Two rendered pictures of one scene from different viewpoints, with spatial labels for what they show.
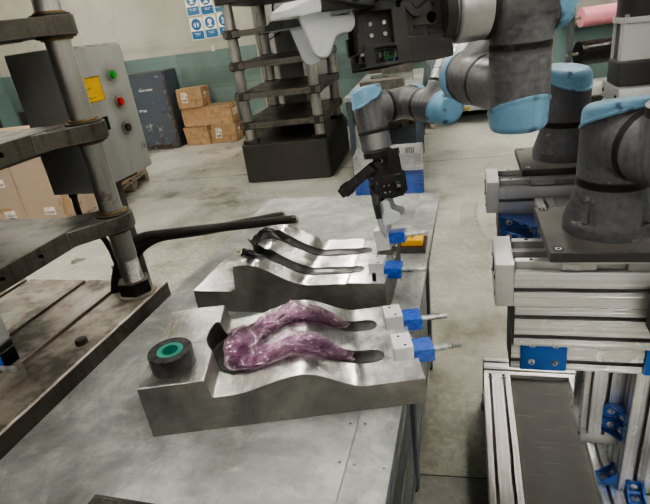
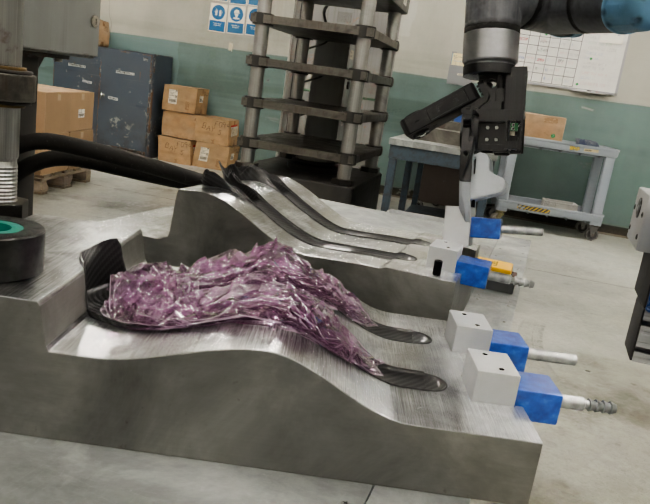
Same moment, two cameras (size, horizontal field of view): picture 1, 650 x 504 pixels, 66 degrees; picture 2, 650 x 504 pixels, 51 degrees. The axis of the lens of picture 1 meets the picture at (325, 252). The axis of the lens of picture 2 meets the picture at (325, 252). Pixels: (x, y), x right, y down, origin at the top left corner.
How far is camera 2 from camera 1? 0.43 m
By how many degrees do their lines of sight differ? 10
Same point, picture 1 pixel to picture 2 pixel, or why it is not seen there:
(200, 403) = (14, 358)
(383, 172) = (492, 104)
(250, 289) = (197, 242)
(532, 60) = not seen: outside the picture
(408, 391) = (495, 466)
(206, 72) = (212, 74)
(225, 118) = (218, 137)
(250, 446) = (94, 488)
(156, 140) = (117, 140)
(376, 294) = (433, 302)
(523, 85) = not seen: outside the picture
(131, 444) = not seen: outside the picture
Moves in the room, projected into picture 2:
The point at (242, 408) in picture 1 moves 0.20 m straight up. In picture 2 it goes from (106, 400) to (125, 133)
